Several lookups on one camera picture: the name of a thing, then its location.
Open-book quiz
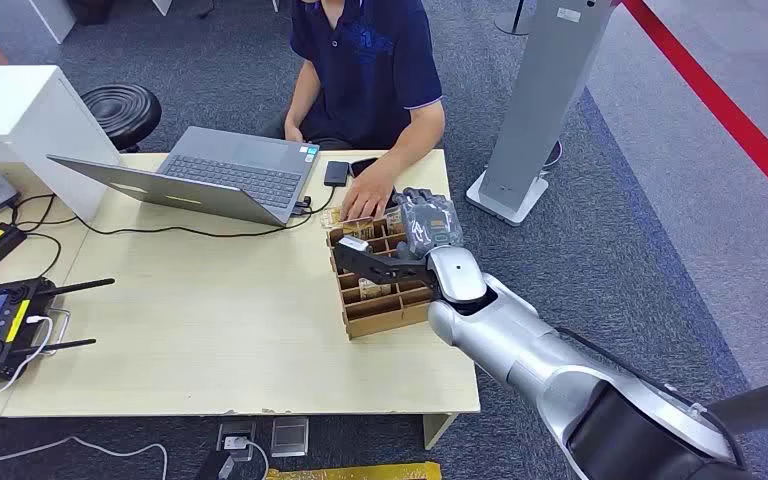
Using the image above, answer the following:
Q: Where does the person's left hand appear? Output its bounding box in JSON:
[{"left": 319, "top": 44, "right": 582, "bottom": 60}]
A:
[{"left": 340, "top": 162, "right": 399, "bottom": 223}]

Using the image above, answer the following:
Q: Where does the black external hard drive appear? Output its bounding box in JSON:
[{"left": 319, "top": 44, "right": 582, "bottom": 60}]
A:
[{"left": 323, "top": 160, "right": 351, "bottom": 188}]

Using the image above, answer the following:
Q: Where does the grey open laptop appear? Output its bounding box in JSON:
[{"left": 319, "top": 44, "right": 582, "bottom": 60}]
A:
[{"left": 47, "top": 125, "right": 321, "bottom": 229}]

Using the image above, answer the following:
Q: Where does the brown slotted cardboard organizer box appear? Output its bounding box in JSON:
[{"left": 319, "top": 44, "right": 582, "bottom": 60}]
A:
[{"left": 326, "top": 206, "right": 436, "bottom": 341}]

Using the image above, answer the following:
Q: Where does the black round stool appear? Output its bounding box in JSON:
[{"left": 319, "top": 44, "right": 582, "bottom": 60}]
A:
[{"left": 80, "top": 83, "right": 163, "bottom": 154}]

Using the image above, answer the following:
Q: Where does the grey pillar stand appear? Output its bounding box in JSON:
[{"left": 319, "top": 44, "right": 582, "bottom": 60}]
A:
[{"left": 466, "top": 0, "right": 617, "bottom": 228}]

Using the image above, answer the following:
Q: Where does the round grey stand base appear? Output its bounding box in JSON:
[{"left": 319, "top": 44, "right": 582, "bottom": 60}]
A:
[{"left": 493, "top": 0, "right": 535, "bottom": 38}]

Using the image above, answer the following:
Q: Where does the beige desk leg panel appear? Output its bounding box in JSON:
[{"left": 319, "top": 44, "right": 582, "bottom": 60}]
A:
[{"left": 422, "top": 413, "right": 459, "bottom": 452}]

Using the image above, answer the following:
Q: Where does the silver floor outlet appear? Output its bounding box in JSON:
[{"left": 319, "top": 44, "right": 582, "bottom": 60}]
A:
[{"left": 269, "top": 417, "right": 310, "bottom": 458}]

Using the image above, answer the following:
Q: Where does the white furniture panel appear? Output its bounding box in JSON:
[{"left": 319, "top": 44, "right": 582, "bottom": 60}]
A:
[{"left": 26, "top": 0, "right": 78, "bottom": 45}]

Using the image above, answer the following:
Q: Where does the white cabinet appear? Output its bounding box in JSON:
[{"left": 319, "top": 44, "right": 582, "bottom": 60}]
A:
[{"left": 0, "top": 64, "right": 122, "bottom": 223}]

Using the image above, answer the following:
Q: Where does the black floor outlet with plug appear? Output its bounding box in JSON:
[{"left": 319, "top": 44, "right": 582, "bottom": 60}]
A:
[{"left": 214, "top": 420, "right": 257, "bottom": 463}]

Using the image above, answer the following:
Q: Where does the yellow floor tape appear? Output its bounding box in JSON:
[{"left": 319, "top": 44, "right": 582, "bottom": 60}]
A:
[{"left": 265, "top": 461, "right": 444, "bottom": 480}]

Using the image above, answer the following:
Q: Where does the black power adapter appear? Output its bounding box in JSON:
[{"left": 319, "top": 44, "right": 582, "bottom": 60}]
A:
[{"left": 194, "top": 450, "right": 237, "bottom": 480}]

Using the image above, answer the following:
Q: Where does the dark grey bar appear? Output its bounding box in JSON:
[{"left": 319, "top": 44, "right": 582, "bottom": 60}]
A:
[{"left": 707, "top": 372, "right": 768, "bottom": 435}]

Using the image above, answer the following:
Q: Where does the black bracket wrist camera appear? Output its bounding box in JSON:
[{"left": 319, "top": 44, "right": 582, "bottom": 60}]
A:
[{"left": 332, "top": 236, "right": 442, "bottom": 296}]

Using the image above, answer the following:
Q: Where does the long black cable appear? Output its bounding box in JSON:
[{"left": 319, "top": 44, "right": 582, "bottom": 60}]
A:
[{"left": 72, "top": 210, "right": 316, "bottom": 240}]

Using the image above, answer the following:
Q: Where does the thin black cable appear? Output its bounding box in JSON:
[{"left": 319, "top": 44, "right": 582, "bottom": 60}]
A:
[{"left": 7, "top": 192, "right": 81, "bottom": 280}]

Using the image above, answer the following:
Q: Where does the white plug cable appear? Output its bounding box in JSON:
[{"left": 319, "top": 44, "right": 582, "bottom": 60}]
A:
[{"left": 241, "top": 439, "right": 271, "bottom": 480}]

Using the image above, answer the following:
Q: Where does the white controller cable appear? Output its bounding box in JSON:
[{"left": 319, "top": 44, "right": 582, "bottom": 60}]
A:
[{"left": 0, "top": 315, "right": 56, "bottom": 397}]

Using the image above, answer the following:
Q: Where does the white floor cable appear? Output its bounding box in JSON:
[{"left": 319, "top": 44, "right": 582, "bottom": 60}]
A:
[{"left": 0, "top": 435, "right": 170, "bottom": 480}]

